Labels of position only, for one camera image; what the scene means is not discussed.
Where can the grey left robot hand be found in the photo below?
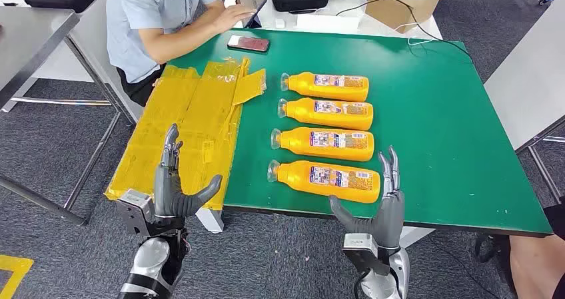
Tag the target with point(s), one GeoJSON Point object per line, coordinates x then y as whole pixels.
{"type": "Point", "coordinates": [165, 195]}

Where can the person's right hand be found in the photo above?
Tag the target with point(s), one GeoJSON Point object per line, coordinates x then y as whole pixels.
{"type": "Point", "coordinates": [234, 18]}

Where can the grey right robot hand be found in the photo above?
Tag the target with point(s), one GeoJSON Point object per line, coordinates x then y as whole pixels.
{"type": "Point", "coordinates": [390, 222]}

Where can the orange detergent bottle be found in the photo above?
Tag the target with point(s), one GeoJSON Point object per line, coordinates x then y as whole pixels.
{"type": "Point", "coordinates": [304, 86]}
{"type": "Point", "coordinates": [295, 142]}
{"type": "Point", "coordinates": [295, 178]}
{"type": "Point", "coordinates": [300, 111]}

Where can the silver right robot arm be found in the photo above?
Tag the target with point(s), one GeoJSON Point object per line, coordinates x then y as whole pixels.
{"type": "Point", "coordinates": [399, 270]}

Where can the person's right forearm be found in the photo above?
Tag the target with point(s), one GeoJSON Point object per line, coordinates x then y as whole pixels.
{"type": "Point", "coordinates": [176, 43]}

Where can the person's left forearm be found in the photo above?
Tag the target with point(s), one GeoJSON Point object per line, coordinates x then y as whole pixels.
{"type": "Point", "coordinates": [216, 10]}

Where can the smartphone with red case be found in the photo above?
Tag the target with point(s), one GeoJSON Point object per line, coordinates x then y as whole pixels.
{"type": "Point", "coordinates": [248, 44]}

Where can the small white charger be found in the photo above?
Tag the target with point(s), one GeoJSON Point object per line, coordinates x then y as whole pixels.
{"type": "Point", "coordinates": [279, 24]}

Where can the yellow taped cardboard mat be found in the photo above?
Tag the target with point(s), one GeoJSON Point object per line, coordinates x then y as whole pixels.
{"type": "Point", "coordinates": [176, 111]}

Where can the person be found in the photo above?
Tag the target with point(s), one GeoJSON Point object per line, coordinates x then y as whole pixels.
{"type": "Point", "coordinates": [145, 14]}
{"type": "Point", "coordinates": [534, 261]}

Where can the flat white box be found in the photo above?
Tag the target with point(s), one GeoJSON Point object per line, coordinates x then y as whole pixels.
{"type": "Point", "coordinates": [329, 23]}

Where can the green table mat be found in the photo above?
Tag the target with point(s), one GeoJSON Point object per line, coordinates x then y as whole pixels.
{"type": "Point", "coordinates": [441, 133]}

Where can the light grey table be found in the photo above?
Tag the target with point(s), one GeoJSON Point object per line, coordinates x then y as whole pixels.
{"type": "Point", "coordinates": [525, 81]}
{"type": "Point", "coordinates": [92, 45]}

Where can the yellow floor tape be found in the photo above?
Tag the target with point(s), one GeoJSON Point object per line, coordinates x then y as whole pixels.
{"type": "Point", "coordinates": [17, 264]}

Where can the brown cardboard box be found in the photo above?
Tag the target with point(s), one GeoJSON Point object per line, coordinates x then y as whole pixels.
{"type": "Point", "coordinates": [397, 6]}

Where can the steel table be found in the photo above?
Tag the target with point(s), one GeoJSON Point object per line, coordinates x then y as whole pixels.
{"type": "Point", "coordinates": [26, 36]}

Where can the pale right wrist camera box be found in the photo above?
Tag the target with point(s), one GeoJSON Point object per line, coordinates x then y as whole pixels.
{"type": "Point", "coordinates": [359, 246]}

